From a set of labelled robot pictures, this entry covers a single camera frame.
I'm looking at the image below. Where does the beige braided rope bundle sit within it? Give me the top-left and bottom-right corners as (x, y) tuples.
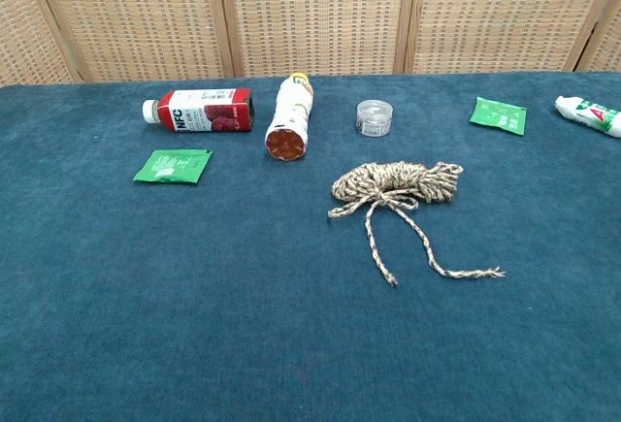
(327, 160), (507, 288)

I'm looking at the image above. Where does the white yellow-capped tea bottle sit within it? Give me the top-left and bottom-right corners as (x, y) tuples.
(264, 71), (314, 163)

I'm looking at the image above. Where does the small clear plastic jar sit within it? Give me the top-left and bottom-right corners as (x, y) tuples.
(356, 99), (394, 138)

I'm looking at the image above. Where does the red NFC juice bottle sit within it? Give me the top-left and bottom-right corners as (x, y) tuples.
(142, 87), (255, 134)

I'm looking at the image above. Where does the green foil sachet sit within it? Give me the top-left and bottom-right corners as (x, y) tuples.
(469, 96), (528, 137)
(132, 148), (214, 185)

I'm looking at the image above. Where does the woven bamboo screen panel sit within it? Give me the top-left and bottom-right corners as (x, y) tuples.
(405, 0), (613, 75)
(215, 0), (419, 78)
(0, 0), (83, 87)
(28, 0), (237, 82)
(576, 0), (621, 73)

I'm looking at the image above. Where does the small white green-print bottle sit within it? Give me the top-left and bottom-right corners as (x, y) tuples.
(554, 95), (621, 140)

